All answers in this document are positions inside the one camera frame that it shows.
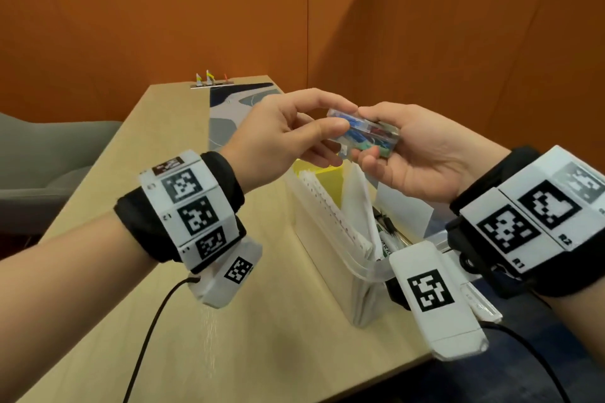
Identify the person's left hand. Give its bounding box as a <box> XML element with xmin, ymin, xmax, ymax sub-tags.
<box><xmin>219</xmin><ymin>88</ymin><xmax>359</xmax><ymax>195</ymax></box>

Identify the person's right hand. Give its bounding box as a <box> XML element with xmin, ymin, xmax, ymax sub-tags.
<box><xmin>350</xmin><ymin>101</ymin><xmax>511</xmax><ymax>205</ymax></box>

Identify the yellow sticky note pad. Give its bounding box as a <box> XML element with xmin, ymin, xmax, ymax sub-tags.
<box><xmin>294</xmin><ymin>158</ymin><xmax>350</xmax><ymax>217</ymax></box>

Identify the small clear plastic case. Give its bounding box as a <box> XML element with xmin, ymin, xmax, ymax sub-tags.
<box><xmin>326</xmin><ymin>108</ymin><xmax>400</xmax><ymax>161</ymax></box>

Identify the pile of coloured paper clips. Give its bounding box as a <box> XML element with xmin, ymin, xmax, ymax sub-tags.
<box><xmin>340</xmin><ymin>116</ymin><xmax>396</xmax><ymax>154</ymax></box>

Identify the clear black pen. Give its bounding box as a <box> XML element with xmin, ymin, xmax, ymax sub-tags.
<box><xmin>372</xmin><ymin>207</ymin><xmax>412</xmax><ymax>246</ymax></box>

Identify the stack of white perforated papers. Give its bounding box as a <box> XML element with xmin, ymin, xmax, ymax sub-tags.
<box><xmin>295</xmin><ymin>170</ymin><xmax>374</xmax><ymax>259</ymax></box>

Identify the green white marker pen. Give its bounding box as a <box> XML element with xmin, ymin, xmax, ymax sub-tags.
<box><xmin>376</xmin><ymin>223</ymin><xmax>403</xmax><ymax>259</ymax></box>

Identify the clear plastic storage bin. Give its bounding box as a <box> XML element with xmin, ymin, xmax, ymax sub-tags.
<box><xmin>283</xmin><ymin>157</ymin><xmax>478</xmax><ymax>329</ymax></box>

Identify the person's right forearm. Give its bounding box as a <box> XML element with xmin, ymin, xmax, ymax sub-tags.
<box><xmin>541</xmin><ymin>292</ymin><xmax>605</xmax><ymax>370</ymax></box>

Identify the patterned desk mat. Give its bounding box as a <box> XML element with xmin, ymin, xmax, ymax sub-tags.
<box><xmin>207</xmin><ymin>82</ymin><xmax>284</xmax><ymax>153</ymax></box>

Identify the black wristband with marker tags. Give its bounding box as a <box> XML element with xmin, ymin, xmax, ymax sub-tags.
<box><xmin>446</xmin><ymin>145</ymin><xmax>605</xmax><ymax>300</ymax></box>
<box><xmin>115</xmin><ymin>150</ymin><xmax>246</xmax><ymax>275</ymax></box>

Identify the white card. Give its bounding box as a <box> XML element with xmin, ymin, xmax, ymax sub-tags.
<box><xmin>376</xmin><ymin>183</ymin><xmax>435</xmax><ymax>241</ymax></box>

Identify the orange partition panel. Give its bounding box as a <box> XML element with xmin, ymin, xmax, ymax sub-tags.
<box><xmin>307</xmin><ymin>0</ymin><xmax>605</xmax><ymax>172</ymax></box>
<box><xmin>0</xmin><ymin>0</ymin><xmax>311</xmax><ymax>125</ymax></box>

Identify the grey armchair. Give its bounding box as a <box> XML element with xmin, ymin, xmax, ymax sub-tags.
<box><xmin>0</xmin><ymin>112</ymin><xmax>123</xmax><ymax>236</ymax></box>

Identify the white wrist camera unit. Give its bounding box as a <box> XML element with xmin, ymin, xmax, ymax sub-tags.
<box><xmin>187</xmin><ymin>235</ymin><xmax>263</xmax><ymax>310</ymax></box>
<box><xmin>388</xmin><ymin>241</ymin><xmax>490</xmax><ymax>362</ymax></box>

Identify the black camera cable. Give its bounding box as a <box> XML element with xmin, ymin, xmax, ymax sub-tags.
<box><xmin>480</xmin><ymin>320</ymin><xmax>573</xmax><ymax>403</ymax></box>
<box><xmin>122</xmin><ymin>275</ymin><xmax>202</xmax><ymax>403</ymax></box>

